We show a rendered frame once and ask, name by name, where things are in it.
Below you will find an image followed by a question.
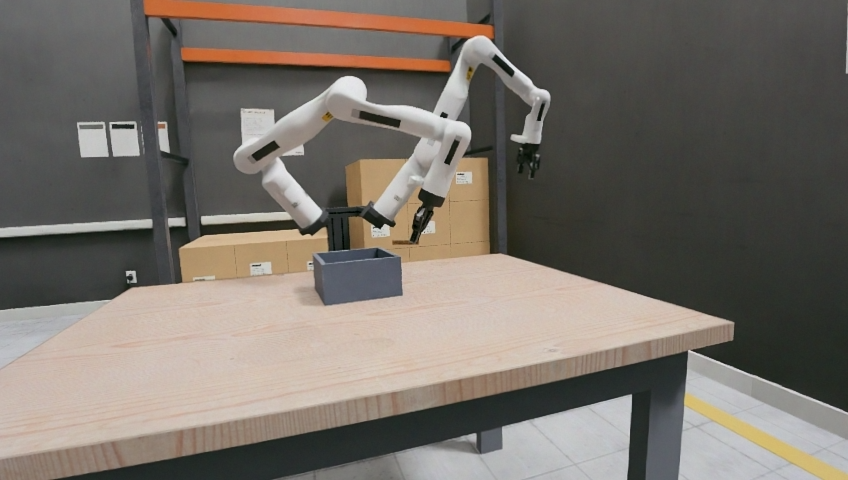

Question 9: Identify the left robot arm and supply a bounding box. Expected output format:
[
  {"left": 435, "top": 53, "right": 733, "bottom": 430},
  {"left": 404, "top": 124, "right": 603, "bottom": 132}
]
[{"left": 374, "top": 36, "right": 550, "bottom": 221}]

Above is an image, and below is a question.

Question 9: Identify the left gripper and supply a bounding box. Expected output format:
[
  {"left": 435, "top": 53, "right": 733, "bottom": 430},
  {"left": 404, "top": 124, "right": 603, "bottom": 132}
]
[{"left": 516, "top": 142, "right": 540, "bottom": 179}]

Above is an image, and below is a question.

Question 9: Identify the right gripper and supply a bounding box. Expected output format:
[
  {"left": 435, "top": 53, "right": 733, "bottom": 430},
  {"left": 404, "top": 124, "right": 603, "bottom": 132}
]
[{"left": 409, "top": 188, "right": 445, "bottom": 244}]

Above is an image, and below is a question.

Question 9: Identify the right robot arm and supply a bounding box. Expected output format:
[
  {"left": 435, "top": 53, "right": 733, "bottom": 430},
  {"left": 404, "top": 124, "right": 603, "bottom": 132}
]
[{"left": 234, "top": 77, "right": 471, "bottom": 228}]

